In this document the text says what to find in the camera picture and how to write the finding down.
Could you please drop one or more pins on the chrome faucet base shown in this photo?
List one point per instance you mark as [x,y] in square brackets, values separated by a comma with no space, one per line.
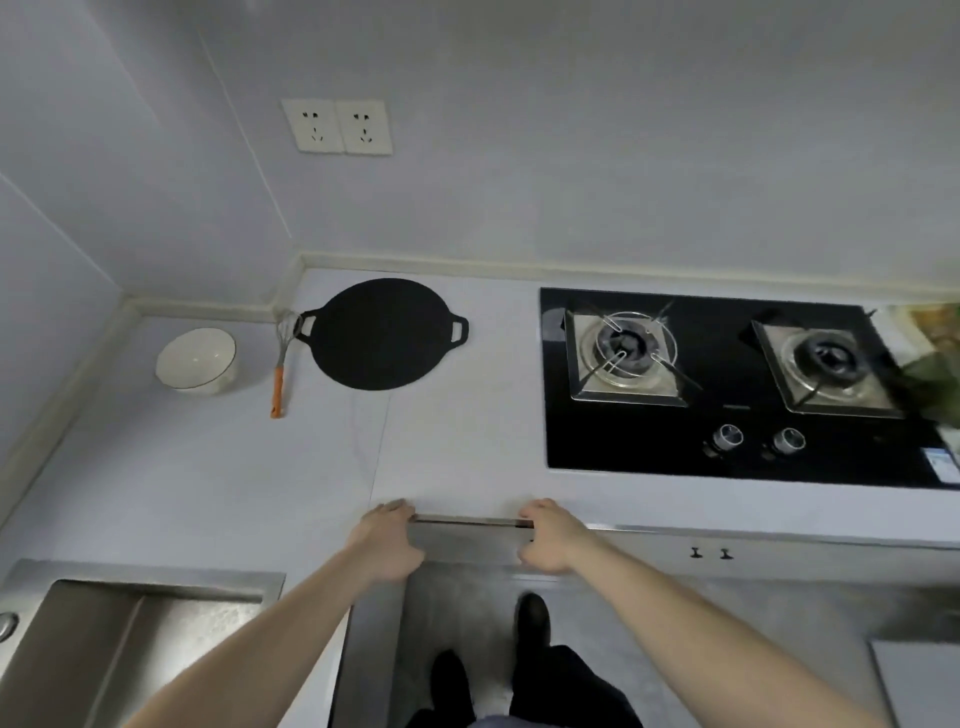
[6,627]

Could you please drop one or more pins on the person's right forearm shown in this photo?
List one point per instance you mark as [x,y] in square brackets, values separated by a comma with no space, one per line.
[712,645]

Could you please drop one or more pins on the person's left hand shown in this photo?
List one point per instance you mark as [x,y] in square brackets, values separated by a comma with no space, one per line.
[390,547]

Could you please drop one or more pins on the steel gas burner with grate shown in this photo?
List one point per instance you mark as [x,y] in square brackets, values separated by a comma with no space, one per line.
[624,356]

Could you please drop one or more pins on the stainless steel drawer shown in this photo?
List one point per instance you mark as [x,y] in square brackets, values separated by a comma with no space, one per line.
[472,538]

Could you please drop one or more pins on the person's black left shoe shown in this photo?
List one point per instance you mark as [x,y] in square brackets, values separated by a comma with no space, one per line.
[451,686]

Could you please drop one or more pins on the person's left fingers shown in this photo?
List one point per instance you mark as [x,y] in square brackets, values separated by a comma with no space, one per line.
[391,511]

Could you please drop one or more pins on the person's dark trousers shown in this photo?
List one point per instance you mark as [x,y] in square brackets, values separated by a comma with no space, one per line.
[577,694]

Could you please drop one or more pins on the person's right hand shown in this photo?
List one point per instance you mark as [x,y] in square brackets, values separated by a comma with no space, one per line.
[559,540]

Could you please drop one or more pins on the person's left forearm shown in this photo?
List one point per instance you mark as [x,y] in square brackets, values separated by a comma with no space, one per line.
[270,645]

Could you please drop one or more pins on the steel gas burner without grate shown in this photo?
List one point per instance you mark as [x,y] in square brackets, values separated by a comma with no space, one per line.
[829,364]

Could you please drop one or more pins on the white appliance top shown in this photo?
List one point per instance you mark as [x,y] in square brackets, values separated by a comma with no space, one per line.
[919,686]

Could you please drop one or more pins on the stainless steel cabinet front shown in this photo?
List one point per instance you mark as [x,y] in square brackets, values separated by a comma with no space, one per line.
[787,555]

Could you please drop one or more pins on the person's right thumb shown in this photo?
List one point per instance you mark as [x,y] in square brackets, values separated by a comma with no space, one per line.
[531,553]

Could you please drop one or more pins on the stainless steel sink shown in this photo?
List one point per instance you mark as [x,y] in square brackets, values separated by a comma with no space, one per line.
[135,645]

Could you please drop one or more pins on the black glass gas stove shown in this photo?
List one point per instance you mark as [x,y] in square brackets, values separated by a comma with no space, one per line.
[727,457]

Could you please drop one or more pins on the black round griddle pan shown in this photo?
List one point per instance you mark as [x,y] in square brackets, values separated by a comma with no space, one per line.
[382,334]

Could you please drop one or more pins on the silver stove knob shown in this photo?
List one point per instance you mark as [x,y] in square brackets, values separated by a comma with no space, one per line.
[790,440]
[727,437]

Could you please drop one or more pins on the blue white label sticker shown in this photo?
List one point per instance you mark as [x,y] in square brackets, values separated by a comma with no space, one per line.
[942,465]

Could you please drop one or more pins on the person's black shoe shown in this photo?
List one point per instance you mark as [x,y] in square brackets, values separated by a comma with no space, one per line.
[451,686]
[533,622]

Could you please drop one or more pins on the white ceramic bowl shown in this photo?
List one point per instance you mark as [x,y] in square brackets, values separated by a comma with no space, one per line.
[196,361]

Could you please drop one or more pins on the person's black right shoe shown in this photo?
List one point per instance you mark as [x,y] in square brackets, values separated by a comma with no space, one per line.
[533,622]

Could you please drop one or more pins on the white wall socket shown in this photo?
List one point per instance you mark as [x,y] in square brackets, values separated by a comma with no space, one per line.
[364,127]
[313,125]

